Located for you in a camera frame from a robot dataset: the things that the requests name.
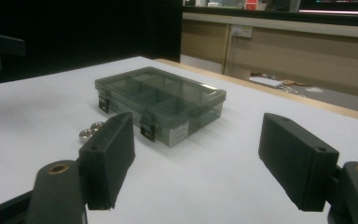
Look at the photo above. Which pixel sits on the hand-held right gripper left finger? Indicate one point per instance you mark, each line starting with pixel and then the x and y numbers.
pixel 105 161

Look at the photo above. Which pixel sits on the wooden table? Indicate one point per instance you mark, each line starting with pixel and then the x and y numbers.
pixel 338 109

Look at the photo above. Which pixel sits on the white wall socket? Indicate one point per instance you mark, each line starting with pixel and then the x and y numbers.
pixel 241 31

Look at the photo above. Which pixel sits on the white paper sheet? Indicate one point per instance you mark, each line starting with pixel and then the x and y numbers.
pixel 265 81

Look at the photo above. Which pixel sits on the grey translucent compartment box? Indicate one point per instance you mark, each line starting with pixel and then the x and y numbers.
pixel 155 93

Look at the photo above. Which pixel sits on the light wooden desk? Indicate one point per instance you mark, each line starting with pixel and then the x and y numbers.
pixel 292 53

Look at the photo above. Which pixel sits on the red box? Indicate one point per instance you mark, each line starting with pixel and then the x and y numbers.
pixel 251 4

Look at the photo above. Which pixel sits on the white board sheet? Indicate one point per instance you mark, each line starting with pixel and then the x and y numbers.
pixel 43 109

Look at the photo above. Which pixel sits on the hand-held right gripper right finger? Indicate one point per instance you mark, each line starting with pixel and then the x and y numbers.
pixel 298 161

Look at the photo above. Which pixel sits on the silver metal nut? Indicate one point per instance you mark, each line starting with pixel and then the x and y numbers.
pixel 85 136
pixel 96 125

